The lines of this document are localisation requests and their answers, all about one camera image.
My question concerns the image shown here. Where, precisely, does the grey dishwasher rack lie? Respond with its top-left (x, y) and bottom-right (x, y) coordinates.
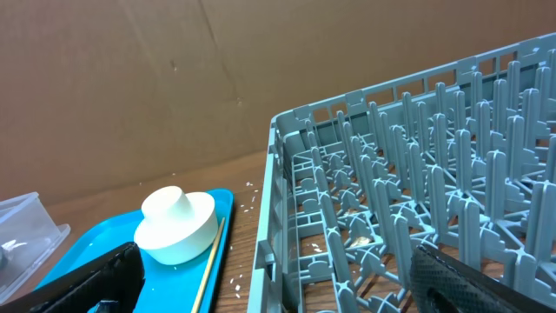
top-left (248, 34), bottom-right (555, 312)

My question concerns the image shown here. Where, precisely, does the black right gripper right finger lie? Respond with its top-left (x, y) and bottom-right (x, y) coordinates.
top-left (410, 245), bottom-right (555, 313)

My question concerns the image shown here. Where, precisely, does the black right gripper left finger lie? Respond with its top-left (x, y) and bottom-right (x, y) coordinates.
top-left (1, 242), bottom-right (145, 313)

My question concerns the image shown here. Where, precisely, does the wooden chopstick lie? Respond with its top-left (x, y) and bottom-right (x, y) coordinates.
top-left (191, 217), bottom-right (226, 313)

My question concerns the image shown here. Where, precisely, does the clear plastic bin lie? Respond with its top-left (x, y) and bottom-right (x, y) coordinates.
top-left (1, 192), bottom-right (70, 303)

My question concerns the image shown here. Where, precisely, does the pale green bowl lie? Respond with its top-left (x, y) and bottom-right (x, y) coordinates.
top-left (134, 191), bottom-right (219, 265)

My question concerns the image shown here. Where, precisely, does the white upturned cup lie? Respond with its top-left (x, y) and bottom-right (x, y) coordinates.
top-left (141, 186), bottom-right (193, 223)

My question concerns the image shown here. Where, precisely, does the teal plastic tray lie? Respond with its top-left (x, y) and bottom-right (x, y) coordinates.
top-left (38, 189), bottom-right (234, 312)

